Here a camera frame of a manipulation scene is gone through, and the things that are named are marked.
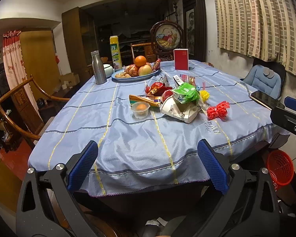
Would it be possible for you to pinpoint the wooden door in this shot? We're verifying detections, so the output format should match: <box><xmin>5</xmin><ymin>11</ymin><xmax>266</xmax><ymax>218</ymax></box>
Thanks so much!
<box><xmin>20</xmin><ymin>30</ymin><xmax>61</xmax><ymax>99</ymax></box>

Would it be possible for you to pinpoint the pale green ceramic jar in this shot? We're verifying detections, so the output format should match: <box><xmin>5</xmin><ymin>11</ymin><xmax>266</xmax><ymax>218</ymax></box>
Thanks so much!
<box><xmin>103</xmin><ymin>64</ymin><xmax>114</xmax><ymax>78</ymax></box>

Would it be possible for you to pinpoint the red net bundle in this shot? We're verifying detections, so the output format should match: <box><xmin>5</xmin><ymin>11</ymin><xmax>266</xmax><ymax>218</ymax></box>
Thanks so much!
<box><xmin>207</xmin><ymin>101</ymin><xmax>230</xmax><ymax>121</ymax></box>

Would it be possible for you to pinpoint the orange striped packet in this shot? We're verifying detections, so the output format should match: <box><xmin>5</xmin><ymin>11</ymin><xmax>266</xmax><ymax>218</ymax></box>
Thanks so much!
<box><xmin>129</xmin><ymin>94</ymin><xmax>161</xmax><ymax>108</ymax></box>

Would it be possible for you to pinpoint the wooden cabinet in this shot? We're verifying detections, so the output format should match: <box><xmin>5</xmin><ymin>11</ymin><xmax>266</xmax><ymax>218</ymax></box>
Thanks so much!
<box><xmin>62</xmin><ymin>7</ymin><xmax>99</xmax><ymax>78</ymax></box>

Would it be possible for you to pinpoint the wrapped pastry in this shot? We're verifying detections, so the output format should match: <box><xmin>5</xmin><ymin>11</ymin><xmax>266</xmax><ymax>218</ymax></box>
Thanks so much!
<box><xmin>125</xmin><ymin>65</ymin><xmax>139</xmax><ymax>77</ymax></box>

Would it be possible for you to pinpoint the apple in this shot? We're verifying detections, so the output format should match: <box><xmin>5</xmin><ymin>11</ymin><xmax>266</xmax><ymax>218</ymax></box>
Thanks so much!
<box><xmin>138</xmin><ymin>64</ymin><xmax>153</xmax><ymax>76</ymax></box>

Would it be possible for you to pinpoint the round embroidered table screen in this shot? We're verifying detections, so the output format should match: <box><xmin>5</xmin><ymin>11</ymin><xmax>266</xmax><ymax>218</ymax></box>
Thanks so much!
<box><xmin>150</xmin><ymin>20</ymin><xmax>183</xmax><ymax>61</ymax></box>

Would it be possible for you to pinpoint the crumpled white paper bag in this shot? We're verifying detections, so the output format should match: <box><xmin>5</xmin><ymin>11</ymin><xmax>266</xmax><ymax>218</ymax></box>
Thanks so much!
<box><xmin>160</xmin><ymin>96</ymin><xmax>200</xmax><ymax>124</ymax></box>

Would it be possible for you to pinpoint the wooden armchair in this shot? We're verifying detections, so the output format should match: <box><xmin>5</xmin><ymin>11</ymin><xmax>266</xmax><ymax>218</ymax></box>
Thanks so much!
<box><xmin>0</xmin><ymin>75</ymin><xmax>71</xmax><ymax>149</ymax></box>

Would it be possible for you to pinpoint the yellow spray can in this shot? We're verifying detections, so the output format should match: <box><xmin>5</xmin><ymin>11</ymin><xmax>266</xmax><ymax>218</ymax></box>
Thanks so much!
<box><xmin>110</xmin><ymin>36</ymin><xmax>122</xmax><ymax>71</ymax></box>

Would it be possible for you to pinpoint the black phone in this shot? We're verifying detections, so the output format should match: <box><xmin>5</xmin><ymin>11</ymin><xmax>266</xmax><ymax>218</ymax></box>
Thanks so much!
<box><xmin>250</xmin><ymin>90</ymin><xmax>285</xmax><ymax>110</ymax></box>

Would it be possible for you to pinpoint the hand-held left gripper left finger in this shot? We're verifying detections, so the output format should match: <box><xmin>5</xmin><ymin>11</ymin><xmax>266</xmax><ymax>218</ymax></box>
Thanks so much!
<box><xmin>16</xmin><ymin>140</ymin><xmax>99</xmax><ymax>237</ymax></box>

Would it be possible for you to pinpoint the checked curtain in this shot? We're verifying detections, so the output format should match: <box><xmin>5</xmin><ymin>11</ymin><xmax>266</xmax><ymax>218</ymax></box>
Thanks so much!
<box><xmin>211</xmin><ymin>0</ymin><xmax>296</xmax><ymax>73</ymax></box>

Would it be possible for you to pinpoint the clear plastic jelly cup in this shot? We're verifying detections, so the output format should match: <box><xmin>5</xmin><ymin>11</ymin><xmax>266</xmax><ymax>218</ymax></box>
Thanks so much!
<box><xmin>131</xmin><ymin>101</ymin><xmax>150</xmax><ymax>118</ymax></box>

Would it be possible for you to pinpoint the pink curtain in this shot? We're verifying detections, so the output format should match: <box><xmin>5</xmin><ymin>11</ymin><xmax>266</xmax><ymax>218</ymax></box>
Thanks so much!
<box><xmin>2</xmin><ymin>30</ymin><xmax>40</xmax><ymax>114</ymax></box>

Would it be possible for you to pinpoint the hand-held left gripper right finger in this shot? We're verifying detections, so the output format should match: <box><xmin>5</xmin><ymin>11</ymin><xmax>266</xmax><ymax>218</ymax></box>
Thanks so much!
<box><xmin>197</xmin><ymin>139</ymin><xmax>280</xmax><ymax>237</ymax></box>

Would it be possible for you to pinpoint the red lion snack bag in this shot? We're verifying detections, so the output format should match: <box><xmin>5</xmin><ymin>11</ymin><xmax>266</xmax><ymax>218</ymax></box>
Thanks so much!
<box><xmin>145</xmin><ymin>75</ymin><xmax>172</xmax><ymax>97</ymax></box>

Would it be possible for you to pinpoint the red box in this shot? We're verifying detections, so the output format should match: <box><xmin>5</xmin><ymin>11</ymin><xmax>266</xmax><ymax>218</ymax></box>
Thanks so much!
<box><xmin>173</xmin><ymin>49</ymin><xmax>189</xmax><ymax>71</ymax></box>

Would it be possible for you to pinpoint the wooden chair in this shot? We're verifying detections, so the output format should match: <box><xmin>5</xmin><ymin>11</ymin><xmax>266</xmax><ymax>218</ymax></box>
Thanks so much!
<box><xmin>130</xmin><ymin>42</ymin><xmax>158</xmax><ymax>65</ymax></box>

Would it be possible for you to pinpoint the green packet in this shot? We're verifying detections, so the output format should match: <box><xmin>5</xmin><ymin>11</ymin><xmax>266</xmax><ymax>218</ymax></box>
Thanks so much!
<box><xmin>171</xmin><ymin>82</ymin><xmax>200</xmax><ymax>103</ymax></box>

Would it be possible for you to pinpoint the red plastic basket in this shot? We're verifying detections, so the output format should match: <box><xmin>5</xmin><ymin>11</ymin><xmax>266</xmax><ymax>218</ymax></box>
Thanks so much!
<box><xmin>266</xmin><ymin>150</ymin><xmax>294</xmax><ymax>191</ymax></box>

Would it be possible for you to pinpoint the cardboard box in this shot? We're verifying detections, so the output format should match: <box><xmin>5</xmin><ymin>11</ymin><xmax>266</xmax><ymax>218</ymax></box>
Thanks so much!
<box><xmin>59</xmin><ymin>73</ymin><xmax>81</xmax><ymax>87</ymax></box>

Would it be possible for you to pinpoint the black chair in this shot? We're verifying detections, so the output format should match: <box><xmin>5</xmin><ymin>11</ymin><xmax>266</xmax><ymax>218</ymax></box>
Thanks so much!
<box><xmin>252</xmin><ymin>58</ymin><xmax>287</xmax><ymax>99</ymax></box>

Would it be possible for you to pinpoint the metal water bottle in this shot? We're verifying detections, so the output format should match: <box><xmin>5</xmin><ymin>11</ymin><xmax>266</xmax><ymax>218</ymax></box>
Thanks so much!
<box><xmin>91</xmin><ymin>50</ymin><xmax>107</xmax><ymax>85</ymax></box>

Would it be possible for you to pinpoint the orange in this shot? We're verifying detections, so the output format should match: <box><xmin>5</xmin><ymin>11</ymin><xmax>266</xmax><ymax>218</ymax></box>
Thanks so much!
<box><xmin>134</xmin><ymin>55</ymin><xmax>147</xmax><ymax>68</ymax></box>

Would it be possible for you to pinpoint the blue oval plate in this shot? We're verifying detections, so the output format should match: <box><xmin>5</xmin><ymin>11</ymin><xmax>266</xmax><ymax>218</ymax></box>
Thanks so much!
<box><xmin>111</xmin><ymin>65</ymin><xmax>161</xmax><ymax>82</ymax></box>

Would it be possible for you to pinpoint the blue striped tablecloth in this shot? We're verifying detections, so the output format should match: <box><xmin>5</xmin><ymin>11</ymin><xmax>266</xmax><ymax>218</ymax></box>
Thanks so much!
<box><xmin>28</xmin><ymin>60</ymin><xmax>290</xmax><ymax>198</ymax></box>

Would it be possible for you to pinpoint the dark framed painting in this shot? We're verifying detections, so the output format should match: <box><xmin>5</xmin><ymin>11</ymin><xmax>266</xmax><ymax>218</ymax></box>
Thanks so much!
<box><xmin>183</xmin><ymin>0</ymin><xmax>207</xmax><ymax>62</ymax></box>

